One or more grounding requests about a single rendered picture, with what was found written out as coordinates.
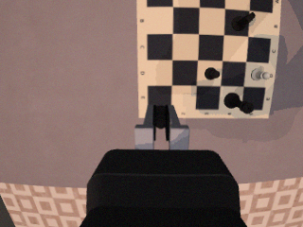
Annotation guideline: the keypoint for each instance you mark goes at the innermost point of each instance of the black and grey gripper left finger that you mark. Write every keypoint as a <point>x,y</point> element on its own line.
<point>145,135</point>

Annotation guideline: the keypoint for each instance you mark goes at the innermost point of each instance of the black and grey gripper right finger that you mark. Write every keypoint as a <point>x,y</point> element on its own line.
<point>176,134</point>

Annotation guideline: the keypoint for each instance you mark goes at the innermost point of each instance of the tan and black chessboard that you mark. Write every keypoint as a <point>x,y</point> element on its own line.
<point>177,40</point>

